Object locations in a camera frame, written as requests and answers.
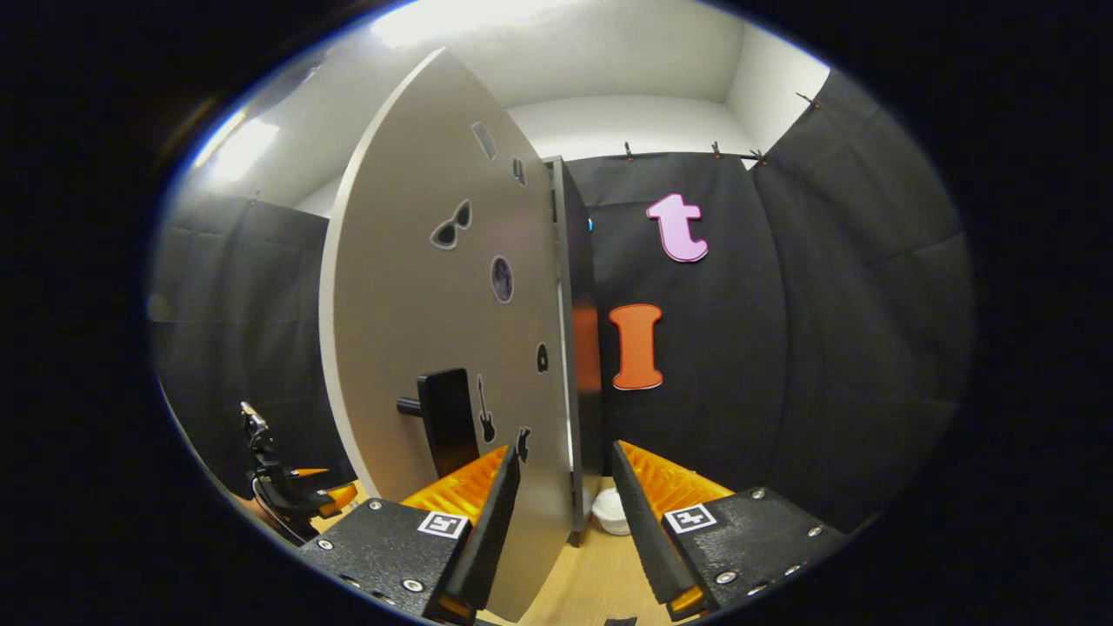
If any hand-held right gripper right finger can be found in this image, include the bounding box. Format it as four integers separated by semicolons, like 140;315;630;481
611;440;849;620

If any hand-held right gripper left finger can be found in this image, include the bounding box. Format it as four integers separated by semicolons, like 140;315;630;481
298;445;523;625

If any black cabinet door handle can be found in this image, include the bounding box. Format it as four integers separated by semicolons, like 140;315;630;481
397;368;481;479

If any beige cabinet door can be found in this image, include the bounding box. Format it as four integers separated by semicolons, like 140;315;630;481
319;48;575;623

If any small white round container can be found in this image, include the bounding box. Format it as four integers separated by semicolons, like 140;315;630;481
592;487;631;536

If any black backdrop cloth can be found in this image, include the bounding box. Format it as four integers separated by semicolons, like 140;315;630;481
148;70;975;531

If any narrow ceiling light panel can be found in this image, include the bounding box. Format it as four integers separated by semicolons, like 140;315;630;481
193;109;281;183

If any row of black cloth clips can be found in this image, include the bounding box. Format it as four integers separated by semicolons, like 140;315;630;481
248;91;823;210

